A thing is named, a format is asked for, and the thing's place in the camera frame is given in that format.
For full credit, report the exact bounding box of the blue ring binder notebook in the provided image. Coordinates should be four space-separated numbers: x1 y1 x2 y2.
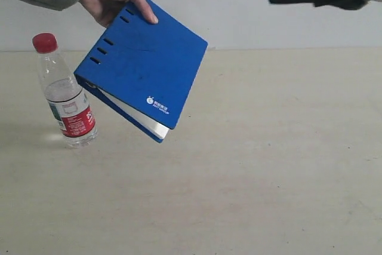
74 3 208 142

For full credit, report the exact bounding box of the clear water bottle red label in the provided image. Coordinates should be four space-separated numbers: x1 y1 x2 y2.
32 32 98 148

